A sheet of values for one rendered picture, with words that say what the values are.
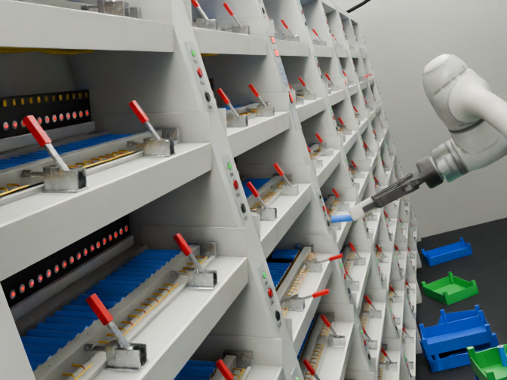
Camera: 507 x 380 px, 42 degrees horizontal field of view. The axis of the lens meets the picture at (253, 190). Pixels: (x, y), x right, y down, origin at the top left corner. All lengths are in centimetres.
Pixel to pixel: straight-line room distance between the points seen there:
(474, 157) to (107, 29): 98
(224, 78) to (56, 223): 122
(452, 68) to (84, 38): 91
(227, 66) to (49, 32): 109
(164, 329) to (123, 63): 49
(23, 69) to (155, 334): 46
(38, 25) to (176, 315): 40
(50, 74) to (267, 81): 79
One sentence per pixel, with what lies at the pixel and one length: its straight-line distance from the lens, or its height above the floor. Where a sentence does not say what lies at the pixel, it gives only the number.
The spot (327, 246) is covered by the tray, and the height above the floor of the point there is 95.
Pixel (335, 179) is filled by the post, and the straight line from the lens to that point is 251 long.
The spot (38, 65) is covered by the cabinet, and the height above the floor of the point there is 153.
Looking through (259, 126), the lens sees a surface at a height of 133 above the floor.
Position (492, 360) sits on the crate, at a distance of 224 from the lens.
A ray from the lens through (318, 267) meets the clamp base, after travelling 167.
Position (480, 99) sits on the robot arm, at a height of 125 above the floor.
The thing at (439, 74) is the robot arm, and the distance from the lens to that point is 153.
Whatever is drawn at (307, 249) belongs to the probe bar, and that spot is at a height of 97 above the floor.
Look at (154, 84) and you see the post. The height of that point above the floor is 145.
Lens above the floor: 136
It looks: 6 degrees down
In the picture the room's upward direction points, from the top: 18 degrees counter-clockwise
